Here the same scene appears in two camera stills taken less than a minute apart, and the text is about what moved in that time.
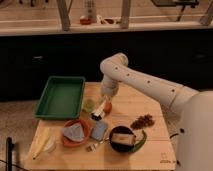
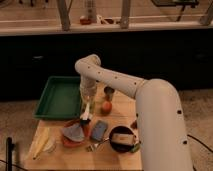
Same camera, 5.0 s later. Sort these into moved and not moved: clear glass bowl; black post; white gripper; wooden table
Moved: white gripper
Not moved: wooden table; clear glass bowl; black post
